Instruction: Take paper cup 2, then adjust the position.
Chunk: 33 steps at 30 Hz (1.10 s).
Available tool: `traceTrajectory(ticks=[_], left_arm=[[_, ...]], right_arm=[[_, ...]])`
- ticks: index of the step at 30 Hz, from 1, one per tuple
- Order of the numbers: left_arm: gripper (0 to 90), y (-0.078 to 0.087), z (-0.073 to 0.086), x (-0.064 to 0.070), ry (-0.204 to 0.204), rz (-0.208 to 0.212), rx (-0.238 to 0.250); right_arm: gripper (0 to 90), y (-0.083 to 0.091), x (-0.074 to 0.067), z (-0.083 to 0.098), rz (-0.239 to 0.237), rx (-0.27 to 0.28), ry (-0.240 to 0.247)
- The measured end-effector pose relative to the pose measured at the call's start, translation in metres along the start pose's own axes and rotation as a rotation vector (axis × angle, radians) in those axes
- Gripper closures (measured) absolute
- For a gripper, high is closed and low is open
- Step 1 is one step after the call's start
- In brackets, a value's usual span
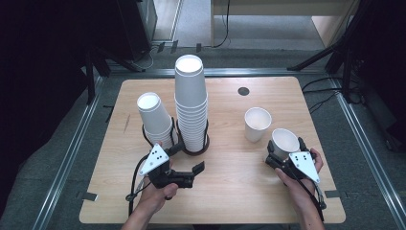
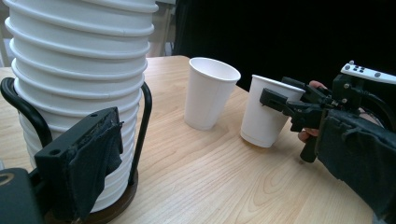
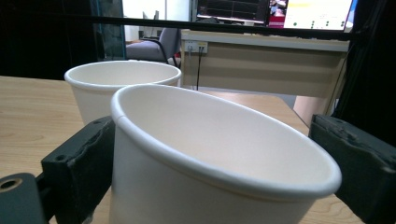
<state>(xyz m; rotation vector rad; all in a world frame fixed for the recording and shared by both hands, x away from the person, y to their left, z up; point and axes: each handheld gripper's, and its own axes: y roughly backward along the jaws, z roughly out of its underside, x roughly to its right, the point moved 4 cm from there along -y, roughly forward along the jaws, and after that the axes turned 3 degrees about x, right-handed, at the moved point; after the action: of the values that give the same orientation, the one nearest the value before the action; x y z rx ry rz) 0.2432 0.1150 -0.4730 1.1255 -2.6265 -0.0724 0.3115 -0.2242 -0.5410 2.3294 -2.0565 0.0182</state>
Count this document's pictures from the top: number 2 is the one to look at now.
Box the right hand-held gripper cable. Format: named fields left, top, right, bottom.
left=358, top=90, right=396, bottom=133

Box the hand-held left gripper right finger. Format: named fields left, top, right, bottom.
left=316, top=108, right=396, bottom=223

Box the black curtain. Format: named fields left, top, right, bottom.
left=173, top=0, right=396, bottom=92

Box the tall stack of white paper cups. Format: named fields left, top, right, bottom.
left=2, top=0, right=160, bottom=214

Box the light wooden furniture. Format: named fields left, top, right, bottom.
left=146, top=3, right=176, bottom=59

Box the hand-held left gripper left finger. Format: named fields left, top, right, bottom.
left=34, top=106, right=125, bottom=222

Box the white disposable cup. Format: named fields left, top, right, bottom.
left=240, top=74, right=306, bottom=148
left=183, top=56, right=242, bottom=132

